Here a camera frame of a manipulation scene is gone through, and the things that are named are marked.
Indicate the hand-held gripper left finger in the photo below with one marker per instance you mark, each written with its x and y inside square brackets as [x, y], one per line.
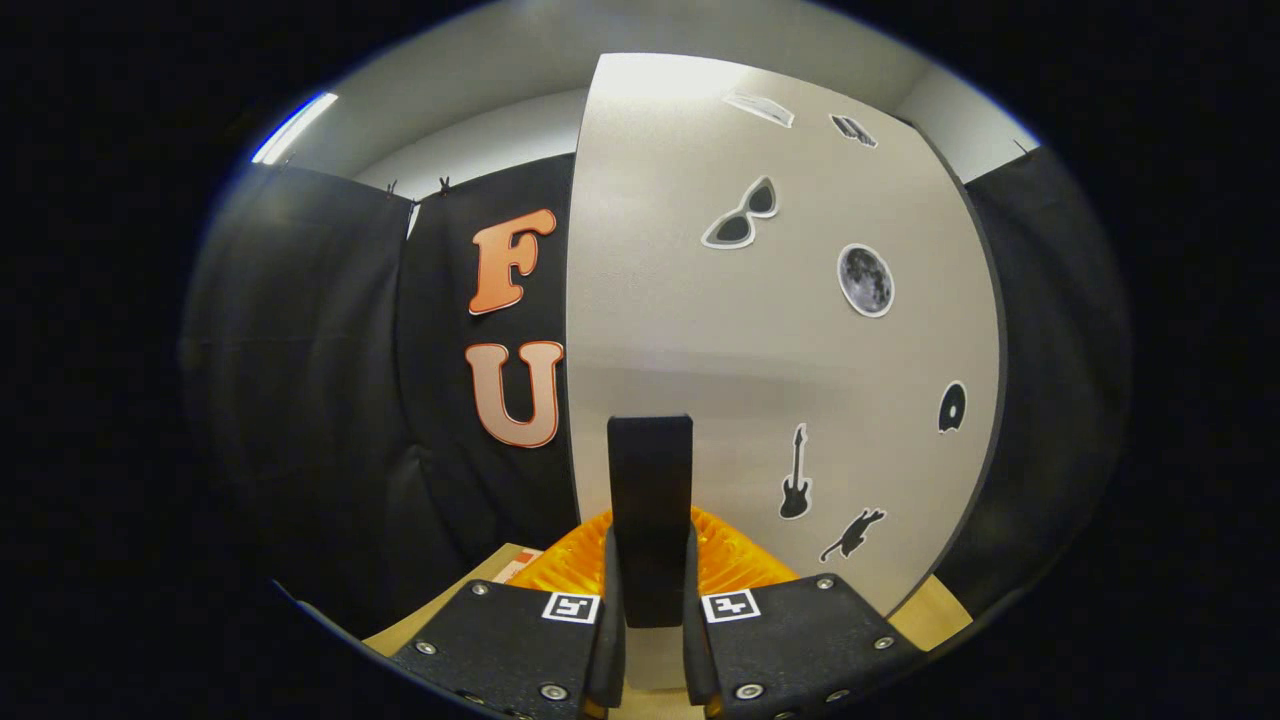
[608, 660]

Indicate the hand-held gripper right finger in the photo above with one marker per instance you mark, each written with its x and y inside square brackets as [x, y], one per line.
[697, 660]

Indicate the beige book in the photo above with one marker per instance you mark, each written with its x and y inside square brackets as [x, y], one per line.
[505, 565]

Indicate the black backdrop cloth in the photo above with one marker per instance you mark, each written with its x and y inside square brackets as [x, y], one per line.
[300, 400]

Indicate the row of black cloth clips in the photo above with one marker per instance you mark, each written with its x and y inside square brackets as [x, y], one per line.
[443, 186]

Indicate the long ceiling light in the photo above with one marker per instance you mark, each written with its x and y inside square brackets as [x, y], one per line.
[295, 128]

